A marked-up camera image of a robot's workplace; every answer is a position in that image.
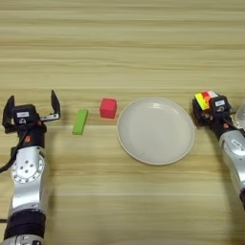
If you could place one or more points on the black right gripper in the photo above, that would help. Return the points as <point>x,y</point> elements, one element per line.
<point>220,126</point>

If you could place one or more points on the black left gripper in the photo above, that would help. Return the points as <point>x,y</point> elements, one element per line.
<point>33,137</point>

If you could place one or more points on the multicoloured block stack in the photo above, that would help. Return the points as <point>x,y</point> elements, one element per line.
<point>205,99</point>

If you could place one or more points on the white round plate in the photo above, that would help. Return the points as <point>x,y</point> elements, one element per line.
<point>155,130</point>

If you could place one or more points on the red cube block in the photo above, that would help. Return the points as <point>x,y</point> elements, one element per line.
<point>107,108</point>

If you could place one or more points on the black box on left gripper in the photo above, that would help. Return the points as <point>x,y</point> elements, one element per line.
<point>25,115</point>

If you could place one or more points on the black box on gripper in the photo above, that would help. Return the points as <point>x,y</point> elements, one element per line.
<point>219,105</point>
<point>25,115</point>

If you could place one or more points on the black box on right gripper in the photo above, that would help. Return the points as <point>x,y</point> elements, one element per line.
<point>219,105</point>

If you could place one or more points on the clear plastic object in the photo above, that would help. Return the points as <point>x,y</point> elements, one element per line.
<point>240,115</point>

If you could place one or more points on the green rectangular block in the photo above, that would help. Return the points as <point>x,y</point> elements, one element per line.
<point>80,122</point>

